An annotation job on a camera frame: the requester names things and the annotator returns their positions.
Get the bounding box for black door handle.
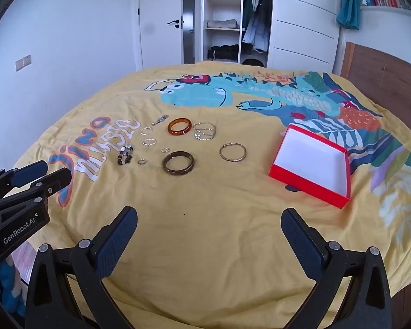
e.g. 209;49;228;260
167;19;183;29

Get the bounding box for yellow dinosaur print bedspread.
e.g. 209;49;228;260
17;62;411;328

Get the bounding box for silver hair clip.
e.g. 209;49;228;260
151;114;168;126

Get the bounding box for hanging grey jacket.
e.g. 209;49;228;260
242;0;272;53

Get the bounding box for silver twisted hoop upper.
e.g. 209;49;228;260
140;127;153;136

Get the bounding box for dark brown bangle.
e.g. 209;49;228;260
162;151;196;176

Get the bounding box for silver twisted hoop lower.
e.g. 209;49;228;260
142;138;157;146

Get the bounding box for folded beige clothes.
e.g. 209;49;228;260
206;19;239;30

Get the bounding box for silver twisted hoop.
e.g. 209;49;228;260
142;138;157;146
140;127;153;136

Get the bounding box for black clothes pile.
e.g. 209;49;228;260
207;44;239;61

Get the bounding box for left gloved hand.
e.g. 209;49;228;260
0;256;28;318

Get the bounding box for wooden headboard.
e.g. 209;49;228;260
341;42;411;129

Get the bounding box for thin gold bangle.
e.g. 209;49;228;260
219;142;247;163

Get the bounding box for silver bead chain bracelet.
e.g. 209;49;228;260
193;121;217;142

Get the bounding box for open white wardrobe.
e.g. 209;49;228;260
194;0;341;72

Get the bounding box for white bedroom door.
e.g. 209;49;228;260
139;0;183;68

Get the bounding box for amber orange bangle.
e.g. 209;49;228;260
167;117;192;136

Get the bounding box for wall light switch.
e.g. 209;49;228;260
15;54;32;71

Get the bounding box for brown bead charm bracelet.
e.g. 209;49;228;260
116;144;135;166

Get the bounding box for teal curtain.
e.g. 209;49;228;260
336;0;360;30

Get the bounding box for red white shallow box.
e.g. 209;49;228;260
269;125;351;209

